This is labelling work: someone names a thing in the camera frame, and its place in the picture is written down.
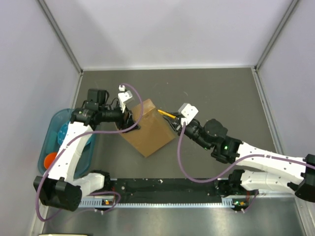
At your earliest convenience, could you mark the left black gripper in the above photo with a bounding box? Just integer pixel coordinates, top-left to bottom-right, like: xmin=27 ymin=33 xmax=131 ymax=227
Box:
xmin=99 ymin=103 xmax=140 ymax=133

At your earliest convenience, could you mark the brown cardboard express box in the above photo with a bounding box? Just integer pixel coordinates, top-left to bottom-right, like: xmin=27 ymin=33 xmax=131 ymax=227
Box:
xmin=120 ymin=99 xmax=175 ymax=158

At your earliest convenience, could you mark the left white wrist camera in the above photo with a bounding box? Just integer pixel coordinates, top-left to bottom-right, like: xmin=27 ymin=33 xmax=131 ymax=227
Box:
xmin=118 ymin=85 xmax=133 ymax=113

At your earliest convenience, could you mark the blue perforated plate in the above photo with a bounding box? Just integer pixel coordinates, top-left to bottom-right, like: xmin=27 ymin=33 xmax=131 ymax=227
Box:
xmin=57 ymin=121 xmax=69 ymax=146

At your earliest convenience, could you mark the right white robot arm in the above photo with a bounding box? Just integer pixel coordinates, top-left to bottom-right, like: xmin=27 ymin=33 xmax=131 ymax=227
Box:
xmin=159 ymin=111 xmax=315 ymax=203

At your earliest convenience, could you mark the orange cup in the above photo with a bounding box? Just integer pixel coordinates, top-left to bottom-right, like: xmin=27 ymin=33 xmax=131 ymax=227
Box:
xmin=43 ymin=152 xmax=58 ymax=169

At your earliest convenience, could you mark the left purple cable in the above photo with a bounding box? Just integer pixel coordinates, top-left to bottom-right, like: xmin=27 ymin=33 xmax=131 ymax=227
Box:
xmin=35 ymin=83 xmax=144 ymax=222

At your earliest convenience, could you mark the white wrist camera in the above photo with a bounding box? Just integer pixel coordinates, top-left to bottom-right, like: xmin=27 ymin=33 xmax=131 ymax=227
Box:
xmin=178 ymin=103 xmax=199 ymax=126
xmin=118 ymin=85 xmax=133 ymax=113

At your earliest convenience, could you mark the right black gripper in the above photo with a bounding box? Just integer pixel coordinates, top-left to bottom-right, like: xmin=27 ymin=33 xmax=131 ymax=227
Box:
xmin=163 ymin=114 xmax=210 ymax=151

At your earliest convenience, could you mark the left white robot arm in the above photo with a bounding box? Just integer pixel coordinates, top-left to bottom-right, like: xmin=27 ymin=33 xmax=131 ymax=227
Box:
xmin=33 ymin=84 xmax=140 ymax=212

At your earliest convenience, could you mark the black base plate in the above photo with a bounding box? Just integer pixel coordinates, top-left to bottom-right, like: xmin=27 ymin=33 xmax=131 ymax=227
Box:
xmin=83 ymin=177 xmax=256 ymax=204

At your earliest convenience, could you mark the teal plastic bin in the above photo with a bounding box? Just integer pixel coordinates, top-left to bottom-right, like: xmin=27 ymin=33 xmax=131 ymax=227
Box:
xmin=37 ymin=109 xmax=96 ymax=178

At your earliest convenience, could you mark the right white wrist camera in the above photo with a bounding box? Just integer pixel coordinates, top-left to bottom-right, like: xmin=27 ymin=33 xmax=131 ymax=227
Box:
xmin=178 ymin=103 xmax=199 ymax=126

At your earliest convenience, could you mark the grey cable duct rail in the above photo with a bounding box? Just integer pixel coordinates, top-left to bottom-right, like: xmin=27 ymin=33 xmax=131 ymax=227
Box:
xmin=79 ymin=198 xmax=235 ymax=208

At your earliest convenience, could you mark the yellow utility knife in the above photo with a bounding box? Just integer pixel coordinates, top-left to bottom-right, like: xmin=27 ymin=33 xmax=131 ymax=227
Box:
xmin=157 ymin=109 xmax=177 ymax=119

